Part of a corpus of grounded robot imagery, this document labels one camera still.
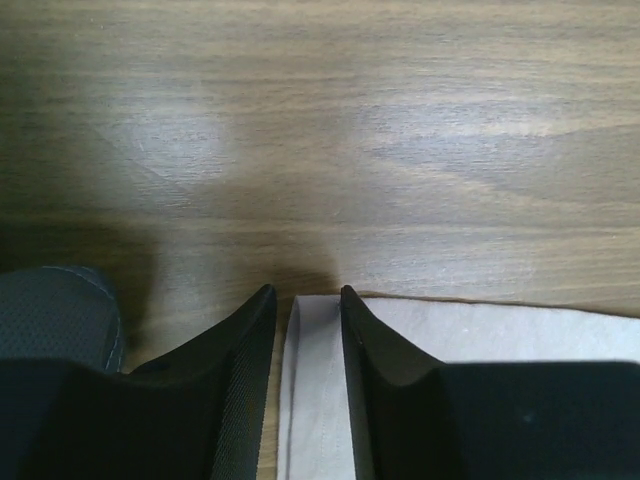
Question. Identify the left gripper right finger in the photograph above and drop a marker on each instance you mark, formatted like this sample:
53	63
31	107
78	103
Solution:
413	416

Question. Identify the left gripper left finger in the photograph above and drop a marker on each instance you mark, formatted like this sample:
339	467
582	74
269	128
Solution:
196	412

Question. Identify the beige t shirt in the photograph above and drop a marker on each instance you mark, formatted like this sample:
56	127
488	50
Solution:
314	439

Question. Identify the grey t shirt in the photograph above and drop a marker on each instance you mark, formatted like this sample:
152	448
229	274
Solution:
61	312

